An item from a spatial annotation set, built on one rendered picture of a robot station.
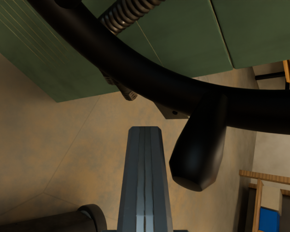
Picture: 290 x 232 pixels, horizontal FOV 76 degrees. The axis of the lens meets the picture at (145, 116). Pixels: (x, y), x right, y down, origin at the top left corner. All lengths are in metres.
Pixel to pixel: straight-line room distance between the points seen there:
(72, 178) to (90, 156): 0.12
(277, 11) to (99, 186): 0.94
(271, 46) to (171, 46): 0.15
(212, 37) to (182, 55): 0.06
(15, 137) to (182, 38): 0.68
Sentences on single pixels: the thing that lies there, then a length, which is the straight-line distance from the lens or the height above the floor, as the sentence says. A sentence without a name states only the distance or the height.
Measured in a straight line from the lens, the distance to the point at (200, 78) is 0.44.
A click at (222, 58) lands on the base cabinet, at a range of 0.34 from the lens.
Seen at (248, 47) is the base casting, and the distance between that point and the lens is 0.32.
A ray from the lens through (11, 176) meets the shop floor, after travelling 0.85.
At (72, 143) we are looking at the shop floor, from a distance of 0.90.
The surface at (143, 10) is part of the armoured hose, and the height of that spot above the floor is 0.70.
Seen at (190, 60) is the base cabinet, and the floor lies 0.65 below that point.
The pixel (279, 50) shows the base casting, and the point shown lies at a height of 0.77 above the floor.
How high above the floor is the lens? 0.81
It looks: 43 degrees down
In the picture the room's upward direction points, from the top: 88 degrees clockwise
